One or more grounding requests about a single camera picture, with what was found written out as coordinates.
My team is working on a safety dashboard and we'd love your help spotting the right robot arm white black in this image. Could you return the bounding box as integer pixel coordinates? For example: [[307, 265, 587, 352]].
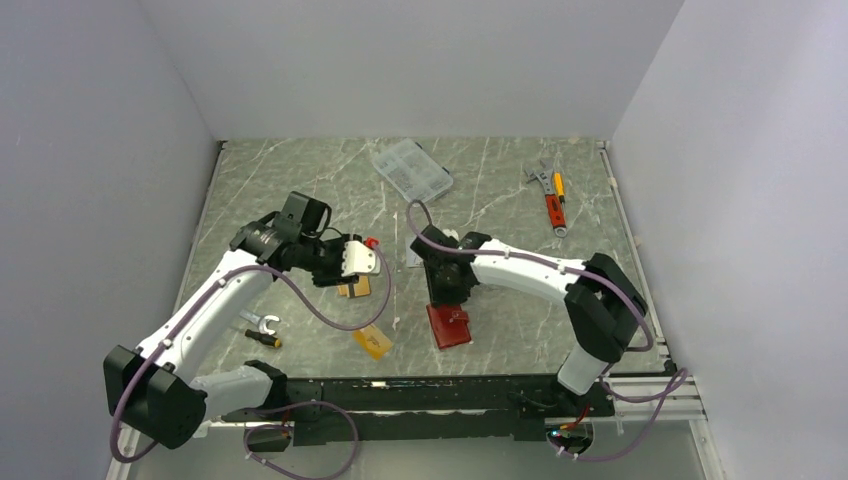
[[410, 226, 650, 415]]

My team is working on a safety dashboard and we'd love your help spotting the black yellow screwdriver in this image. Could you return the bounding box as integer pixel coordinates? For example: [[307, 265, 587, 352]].
[[244, 329, 282, 349]]

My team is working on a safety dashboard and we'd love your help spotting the gold credit card stack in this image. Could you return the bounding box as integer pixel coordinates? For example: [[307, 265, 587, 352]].
[[337, 276, 371, 299]]

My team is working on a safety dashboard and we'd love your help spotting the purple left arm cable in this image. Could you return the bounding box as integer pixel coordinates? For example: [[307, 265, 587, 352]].
[[108, 241, 393, 464]]

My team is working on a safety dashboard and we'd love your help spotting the single gold credit card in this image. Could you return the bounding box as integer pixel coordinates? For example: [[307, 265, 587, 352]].
[[352, 324, 393, 361]]

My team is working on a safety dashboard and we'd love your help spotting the red adjustable wrench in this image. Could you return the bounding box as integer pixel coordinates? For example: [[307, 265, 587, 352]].
[[525, 159, 568, 238]]

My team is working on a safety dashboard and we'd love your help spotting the clear plastic screw box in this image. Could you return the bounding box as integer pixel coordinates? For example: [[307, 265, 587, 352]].
[[371, 138, 454, 203]]

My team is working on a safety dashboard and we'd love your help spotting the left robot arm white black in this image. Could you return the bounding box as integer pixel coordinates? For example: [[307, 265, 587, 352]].
[[103, 192, 380, 463]]

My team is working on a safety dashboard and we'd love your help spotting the red leather card holder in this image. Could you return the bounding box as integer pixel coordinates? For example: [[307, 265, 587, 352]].
[[426, 304, 472, 350]]

